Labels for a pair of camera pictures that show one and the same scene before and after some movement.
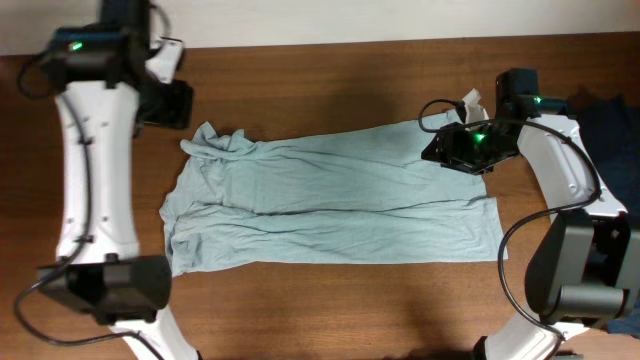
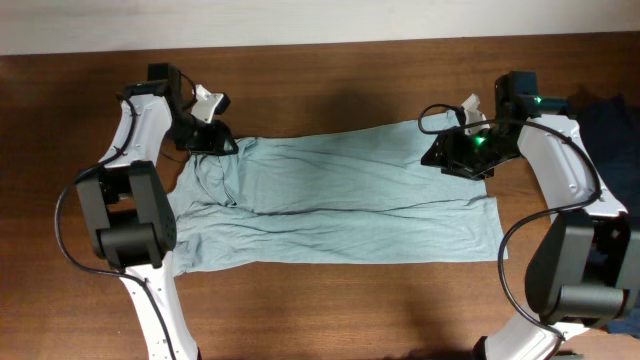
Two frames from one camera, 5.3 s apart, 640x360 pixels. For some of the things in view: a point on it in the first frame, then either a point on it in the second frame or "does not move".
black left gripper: x=170 y=106 to x=211 y=142
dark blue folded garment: x=611 y=128 does not move
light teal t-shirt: x=361 y=194 does not move
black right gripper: x=450 y=145 does not move
